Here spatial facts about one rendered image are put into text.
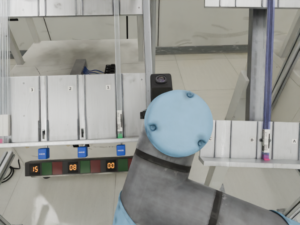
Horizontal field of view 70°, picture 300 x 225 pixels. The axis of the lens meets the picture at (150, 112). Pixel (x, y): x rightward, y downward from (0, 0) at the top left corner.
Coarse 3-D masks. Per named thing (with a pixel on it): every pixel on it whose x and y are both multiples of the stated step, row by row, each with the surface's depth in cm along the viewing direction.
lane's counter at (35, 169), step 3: (30, 165) 62; (33, 165) 62; (36, 165) 62; (39, 165) 62; (30, 168) 62; (33, 168) 62; (36, 168) 62; (39, 168) 62; (30, 171) 62; (33, 171) 62; (36, 171) 62; (39, 171) 62; (30, 174) 62; (33, 174) 62; (36, 174) 62; (39, 174) 62
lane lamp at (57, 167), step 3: (54, 162) 62; (57, 162) 62; (60, 162) 62; (54, 165) 62; (57, 165) 62; (60, 165) 62; (54, 168) 62; (57, 168) 62; (60, 168) 62; (54, 171) 62; (57, 171) 62; (60, 171) 62; (54, 174) 62; (57, 174) 62
